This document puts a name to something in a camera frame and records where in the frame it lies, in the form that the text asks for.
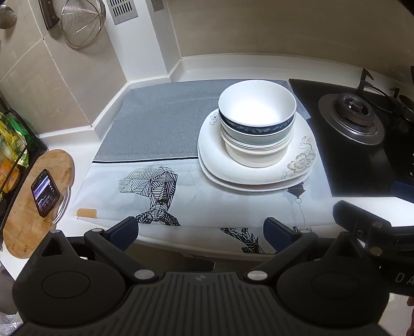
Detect metal wire strainer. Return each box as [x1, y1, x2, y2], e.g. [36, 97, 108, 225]
[60, 0, 107, 49]

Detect hanging metal ladle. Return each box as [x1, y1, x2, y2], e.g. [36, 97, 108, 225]
[0, 0, 17, 30]

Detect black smartphone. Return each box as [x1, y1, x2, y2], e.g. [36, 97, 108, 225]
[30, 168, 61, 218]

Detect large metal vent plate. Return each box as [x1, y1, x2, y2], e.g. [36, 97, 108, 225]
[105, 0, 140, 25]

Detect black glass gas stove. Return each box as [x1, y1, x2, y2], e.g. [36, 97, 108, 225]
[289, 78, 414, 198]

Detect metal gas burner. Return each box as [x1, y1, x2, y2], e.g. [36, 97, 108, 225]
[318, 93, 386, 146]

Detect black pan support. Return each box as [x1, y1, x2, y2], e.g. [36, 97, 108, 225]
[357, 68, 414, 114]

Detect orange snack packet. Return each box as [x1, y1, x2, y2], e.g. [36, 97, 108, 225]
[0, 158, 23, 195]

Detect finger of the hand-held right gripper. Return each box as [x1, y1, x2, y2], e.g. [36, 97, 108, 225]
[332, 200, 393, 256]
[391, 181, 414, 205]

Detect white bowl with blue band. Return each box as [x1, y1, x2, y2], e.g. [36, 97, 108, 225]
[217, 80, 297, 137]

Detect plain white square plate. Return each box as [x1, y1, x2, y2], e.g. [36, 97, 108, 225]
[198, 154, 312, 192]

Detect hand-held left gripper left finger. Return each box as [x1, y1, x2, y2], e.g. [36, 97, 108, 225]
[27, 217, 159, 282]

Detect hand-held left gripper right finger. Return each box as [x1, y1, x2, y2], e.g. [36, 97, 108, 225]
[244, 217, 367, 283]

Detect black wire rack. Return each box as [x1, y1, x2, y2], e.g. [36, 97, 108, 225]
[0, 97, 50, 235]

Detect white floral square plate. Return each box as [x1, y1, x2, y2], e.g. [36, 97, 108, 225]
[197, 108, 319, 185]

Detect clear plastic bag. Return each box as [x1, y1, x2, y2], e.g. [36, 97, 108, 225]
[0, 309, 24, 336]

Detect hanging cleaver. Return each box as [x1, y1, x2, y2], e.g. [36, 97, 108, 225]
[38, 0, 61, 32]

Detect grey and white printed cloth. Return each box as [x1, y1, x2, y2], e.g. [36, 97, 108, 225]
[69, 79, 335, 254]

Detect round wooden cutting board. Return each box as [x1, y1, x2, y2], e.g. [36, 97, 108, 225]
[2, 149, 76, 259]

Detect green snack packet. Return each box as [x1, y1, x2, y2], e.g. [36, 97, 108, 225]
[0, 112, 30, 169]

